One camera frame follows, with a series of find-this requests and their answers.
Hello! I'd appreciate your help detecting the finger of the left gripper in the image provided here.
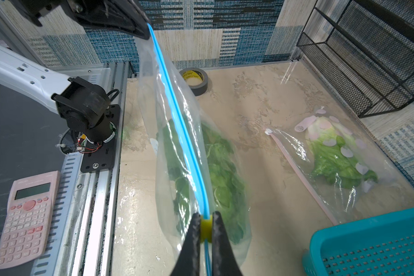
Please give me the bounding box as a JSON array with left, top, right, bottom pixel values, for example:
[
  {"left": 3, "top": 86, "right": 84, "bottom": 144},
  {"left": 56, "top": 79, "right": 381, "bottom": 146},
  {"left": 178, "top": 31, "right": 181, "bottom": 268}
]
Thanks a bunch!
[{"left": 65, "top": 0, "right": 151, "bottom": 40}]

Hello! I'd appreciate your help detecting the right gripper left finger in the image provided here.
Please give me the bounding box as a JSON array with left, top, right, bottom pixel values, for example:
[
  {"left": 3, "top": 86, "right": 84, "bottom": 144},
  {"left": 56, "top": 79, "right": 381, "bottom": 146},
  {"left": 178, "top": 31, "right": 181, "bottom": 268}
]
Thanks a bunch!
[{"left": 170, "top": 213, "right": 201, "bottom": 276}]

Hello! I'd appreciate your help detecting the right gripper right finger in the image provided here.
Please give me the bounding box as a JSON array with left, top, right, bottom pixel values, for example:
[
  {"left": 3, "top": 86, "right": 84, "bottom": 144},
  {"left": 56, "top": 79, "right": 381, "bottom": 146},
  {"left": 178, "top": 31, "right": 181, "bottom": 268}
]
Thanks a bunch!
[{"left": 212, "top": 211, "right": 243, "bottom": 276}]

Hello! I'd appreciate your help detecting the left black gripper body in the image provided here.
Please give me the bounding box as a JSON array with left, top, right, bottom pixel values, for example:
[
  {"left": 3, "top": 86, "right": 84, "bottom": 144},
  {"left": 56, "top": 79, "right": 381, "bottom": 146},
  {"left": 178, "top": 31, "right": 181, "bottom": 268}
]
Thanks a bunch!
[{"left": 10, "top": 0, "right": 89, "bottom": 27}]

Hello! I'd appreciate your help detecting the blue-zip clear bag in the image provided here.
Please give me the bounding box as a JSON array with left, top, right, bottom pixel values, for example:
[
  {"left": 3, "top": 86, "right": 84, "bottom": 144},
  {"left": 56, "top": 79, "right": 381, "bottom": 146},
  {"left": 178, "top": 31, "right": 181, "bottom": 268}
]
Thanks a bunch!
[{"left": 135, "top": 25, "right": 251, "bottom": 276}]

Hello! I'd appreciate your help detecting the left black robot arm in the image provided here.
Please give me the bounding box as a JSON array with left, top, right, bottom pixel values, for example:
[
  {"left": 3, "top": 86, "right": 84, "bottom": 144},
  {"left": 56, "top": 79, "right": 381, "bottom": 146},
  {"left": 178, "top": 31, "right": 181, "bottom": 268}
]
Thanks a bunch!
[{"left": 0, "top": 1, "right": 150, "bottom": 173}]

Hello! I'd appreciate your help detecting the left chinese cabbage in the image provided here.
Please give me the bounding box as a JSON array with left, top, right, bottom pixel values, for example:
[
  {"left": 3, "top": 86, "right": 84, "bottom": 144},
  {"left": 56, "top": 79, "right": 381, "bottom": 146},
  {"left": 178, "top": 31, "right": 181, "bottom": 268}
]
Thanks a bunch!
[{"left": 158, "top": 119, "right": 198, "bottom": 236}]

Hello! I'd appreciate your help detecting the chinese cabbage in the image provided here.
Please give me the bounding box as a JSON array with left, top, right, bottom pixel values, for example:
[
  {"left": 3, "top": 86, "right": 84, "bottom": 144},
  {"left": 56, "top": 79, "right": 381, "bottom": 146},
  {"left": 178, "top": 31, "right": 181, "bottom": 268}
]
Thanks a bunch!
[
  {"left": 201, "top": 123, "right": 249, "bottom": 245},
  {"left": 158, "top": 119, "right": 198, "bottom": 236}
]

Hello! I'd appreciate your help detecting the right chinese cabbage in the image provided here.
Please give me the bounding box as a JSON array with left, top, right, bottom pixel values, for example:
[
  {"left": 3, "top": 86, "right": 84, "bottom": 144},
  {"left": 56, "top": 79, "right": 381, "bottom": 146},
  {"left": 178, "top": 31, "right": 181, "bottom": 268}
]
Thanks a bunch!
[{"left": 201, "top": 123, "right": 249, "bottom": 245}]

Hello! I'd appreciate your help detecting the cabbage in dotted bag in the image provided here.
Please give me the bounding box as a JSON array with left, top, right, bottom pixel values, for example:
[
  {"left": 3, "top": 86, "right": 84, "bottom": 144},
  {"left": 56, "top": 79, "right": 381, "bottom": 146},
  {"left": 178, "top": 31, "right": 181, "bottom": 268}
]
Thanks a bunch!
[{"left": 305, "top": 116, "right": 379, "bottom": 189}]

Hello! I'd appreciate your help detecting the pink-zip dotted bag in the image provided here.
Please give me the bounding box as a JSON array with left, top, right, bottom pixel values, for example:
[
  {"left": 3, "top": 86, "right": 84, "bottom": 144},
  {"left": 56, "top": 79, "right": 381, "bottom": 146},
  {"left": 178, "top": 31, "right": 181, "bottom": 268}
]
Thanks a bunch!
[{"left": 264, "top": 106, "right": 401, "bottom": 225}]

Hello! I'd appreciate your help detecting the grey tape roll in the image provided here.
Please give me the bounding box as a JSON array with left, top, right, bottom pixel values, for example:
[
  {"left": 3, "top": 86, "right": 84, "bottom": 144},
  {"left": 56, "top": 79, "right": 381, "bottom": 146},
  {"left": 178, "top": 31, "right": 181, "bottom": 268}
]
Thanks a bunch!
[{"left": 180, "top": 67, "right": 209, "bottom": 97}]

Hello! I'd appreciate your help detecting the pink calculator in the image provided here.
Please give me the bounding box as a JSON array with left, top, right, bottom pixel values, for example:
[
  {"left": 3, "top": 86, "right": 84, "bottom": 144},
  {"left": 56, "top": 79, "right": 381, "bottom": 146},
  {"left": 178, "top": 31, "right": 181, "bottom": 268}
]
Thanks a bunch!
[{"left": 0, "top": 171, "right": 60, "bottom": 270}]

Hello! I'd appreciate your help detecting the teal plastic basket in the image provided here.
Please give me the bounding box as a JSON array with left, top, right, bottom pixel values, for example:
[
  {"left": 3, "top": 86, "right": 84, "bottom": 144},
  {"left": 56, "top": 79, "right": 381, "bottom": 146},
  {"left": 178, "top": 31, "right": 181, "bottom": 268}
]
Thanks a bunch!
[{"left": 302, "top": 208, "right": 414, "bottom": 276}]

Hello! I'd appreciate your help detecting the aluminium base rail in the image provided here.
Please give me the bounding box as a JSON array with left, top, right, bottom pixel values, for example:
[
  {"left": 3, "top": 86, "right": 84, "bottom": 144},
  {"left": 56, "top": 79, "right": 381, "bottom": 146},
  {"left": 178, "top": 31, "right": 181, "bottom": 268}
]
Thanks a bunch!
[{"left": 30, "top": 62, "right": 133, "bottom": 276}]

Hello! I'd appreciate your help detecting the black wire shelf rack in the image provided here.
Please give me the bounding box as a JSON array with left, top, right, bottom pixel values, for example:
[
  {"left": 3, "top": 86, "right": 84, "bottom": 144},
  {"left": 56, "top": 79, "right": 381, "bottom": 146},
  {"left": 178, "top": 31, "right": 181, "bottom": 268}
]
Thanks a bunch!
[{"left": 297, "top": 1, "right": 414, "bottom": 118}]

